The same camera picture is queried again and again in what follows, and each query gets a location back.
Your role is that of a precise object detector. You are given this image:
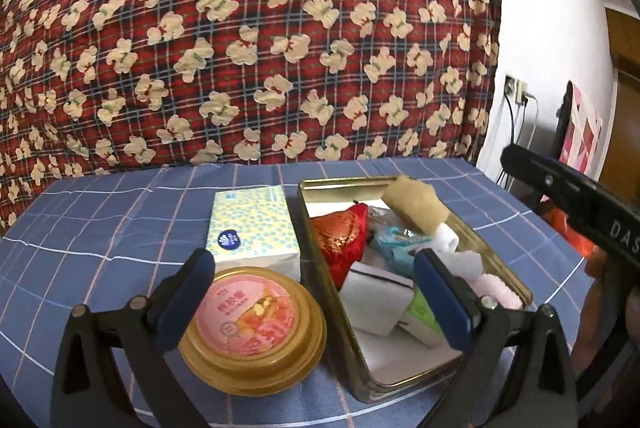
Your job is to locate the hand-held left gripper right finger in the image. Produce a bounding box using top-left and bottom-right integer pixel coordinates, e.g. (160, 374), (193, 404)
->
(413, 248), (581, 428)

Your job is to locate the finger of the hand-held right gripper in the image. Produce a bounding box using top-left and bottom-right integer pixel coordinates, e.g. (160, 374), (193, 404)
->
(501, 144), (602, 240)

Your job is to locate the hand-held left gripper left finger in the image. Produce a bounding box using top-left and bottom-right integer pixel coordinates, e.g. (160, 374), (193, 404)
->
(50, 248), (217, 428)

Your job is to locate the white cloth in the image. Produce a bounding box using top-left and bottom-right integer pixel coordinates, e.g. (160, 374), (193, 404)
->
(442, 249), (485, 283)

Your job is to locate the green tissue packet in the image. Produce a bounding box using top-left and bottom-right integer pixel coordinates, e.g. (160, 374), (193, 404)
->
(399, 284), (448, 350)

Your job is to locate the pink fluffy puff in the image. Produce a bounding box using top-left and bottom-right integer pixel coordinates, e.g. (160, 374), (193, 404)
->
(470, 272), (524, 312)

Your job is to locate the teal cotton swab packet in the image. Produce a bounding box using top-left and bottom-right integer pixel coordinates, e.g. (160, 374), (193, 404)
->
(371, 208), (432, 260)

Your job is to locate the white sponge block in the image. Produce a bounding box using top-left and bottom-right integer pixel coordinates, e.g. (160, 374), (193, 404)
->
(339, 262), (417, 340)

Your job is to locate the brown sponge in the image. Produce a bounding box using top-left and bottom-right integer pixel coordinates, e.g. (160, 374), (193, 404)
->
(381, 175), (447, 235)

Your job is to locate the rectangular gold tin box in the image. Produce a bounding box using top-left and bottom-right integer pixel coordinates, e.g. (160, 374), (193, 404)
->
(297, 175), (534, 405)

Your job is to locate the red embroidered pouch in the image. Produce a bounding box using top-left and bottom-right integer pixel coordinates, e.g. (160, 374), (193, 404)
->
(311, 203), (372, 291)

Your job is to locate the person's right hand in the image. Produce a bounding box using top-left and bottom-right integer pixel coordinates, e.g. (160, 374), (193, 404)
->
(572, 253), (640, 359)

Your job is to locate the orange plastic bag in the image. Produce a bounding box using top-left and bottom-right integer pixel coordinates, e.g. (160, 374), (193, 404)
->
(547, 205), (596, 259)

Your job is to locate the round gold tin pink lid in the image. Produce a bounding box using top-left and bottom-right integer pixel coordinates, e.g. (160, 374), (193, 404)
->
(178, 266), (327, 397)

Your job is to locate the patterned white tissue box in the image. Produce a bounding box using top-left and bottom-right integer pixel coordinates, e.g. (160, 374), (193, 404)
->
(206, 184), (302, 284)

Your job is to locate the blue plaid bed sheet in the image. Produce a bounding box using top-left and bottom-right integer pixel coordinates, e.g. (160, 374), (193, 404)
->
(0, 158), (601, 428)

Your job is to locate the wooden door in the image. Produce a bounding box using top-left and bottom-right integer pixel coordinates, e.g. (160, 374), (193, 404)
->
(605, 5), (640, 189)

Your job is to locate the red plaid bear-print blanket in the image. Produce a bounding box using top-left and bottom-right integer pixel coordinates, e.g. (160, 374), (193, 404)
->
(0, 0), (506, 229)

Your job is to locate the white power cable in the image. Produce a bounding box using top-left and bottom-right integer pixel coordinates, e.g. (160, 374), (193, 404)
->
(520, 94), (540, 149)

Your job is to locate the black power cable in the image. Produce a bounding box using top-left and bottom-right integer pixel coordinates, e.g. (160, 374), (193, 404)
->
(499, 94), (521, 191)

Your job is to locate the white wall socket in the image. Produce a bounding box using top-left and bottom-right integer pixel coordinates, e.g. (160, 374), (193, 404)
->
(504, 74), (531, 107)

